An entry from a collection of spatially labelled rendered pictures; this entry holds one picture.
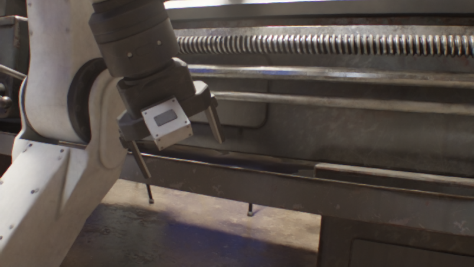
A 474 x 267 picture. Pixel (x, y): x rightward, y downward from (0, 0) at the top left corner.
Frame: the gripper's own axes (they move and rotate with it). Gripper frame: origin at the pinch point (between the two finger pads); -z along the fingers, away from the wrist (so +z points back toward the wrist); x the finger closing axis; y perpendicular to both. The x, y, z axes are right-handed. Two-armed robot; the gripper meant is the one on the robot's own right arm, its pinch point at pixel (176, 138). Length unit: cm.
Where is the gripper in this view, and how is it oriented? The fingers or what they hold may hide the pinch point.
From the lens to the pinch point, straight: 52.4
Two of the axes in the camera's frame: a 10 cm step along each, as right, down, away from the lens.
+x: 8.8, -4.1, 2.4
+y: -3.8, -3.0, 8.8
